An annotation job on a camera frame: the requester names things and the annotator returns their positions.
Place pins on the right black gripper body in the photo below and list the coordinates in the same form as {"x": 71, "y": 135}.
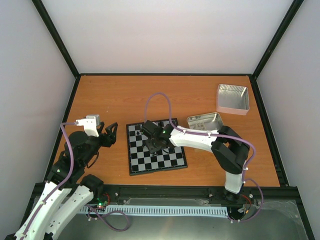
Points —
{"x": 154, "y": 148}

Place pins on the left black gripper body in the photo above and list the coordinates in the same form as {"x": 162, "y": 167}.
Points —
{"x": 107, "y": 142}

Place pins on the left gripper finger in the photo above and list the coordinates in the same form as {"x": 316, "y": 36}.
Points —
{"x": 101, "y": 126}
{"x": 111, "y": 133}

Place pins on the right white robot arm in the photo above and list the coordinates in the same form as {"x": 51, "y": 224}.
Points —
{"x": 230, "y": 151}

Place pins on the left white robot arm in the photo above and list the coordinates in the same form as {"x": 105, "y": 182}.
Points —
{"x": 67, "y": 189}

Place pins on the small circuit board with led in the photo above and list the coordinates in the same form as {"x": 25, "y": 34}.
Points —
{"x": 103, "y": 201}

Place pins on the open metal tin with pieces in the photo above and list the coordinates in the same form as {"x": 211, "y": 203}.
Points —
{"x": 205, "y": 122}

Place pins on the black and silver chessboard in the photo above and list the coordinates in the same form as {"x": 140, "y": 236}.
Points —
{"x": 141, "y": 161}

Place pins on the pink-rimmed metal tin lid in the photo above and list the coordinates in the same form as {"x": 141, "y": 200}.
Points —
{"x": 232, "y": 99}

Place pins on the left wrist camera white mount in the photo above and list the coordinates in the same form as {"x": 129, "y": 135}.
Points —
{"x": 90, "y": 124}

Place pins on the light blue cable duct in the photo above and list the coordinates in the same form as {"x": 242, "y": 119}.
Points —
{"x": 166, "y": 211}

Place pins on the black frame rail front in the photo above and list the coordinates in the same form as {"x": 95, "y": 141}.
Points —
{"x": 219, "y": 193}

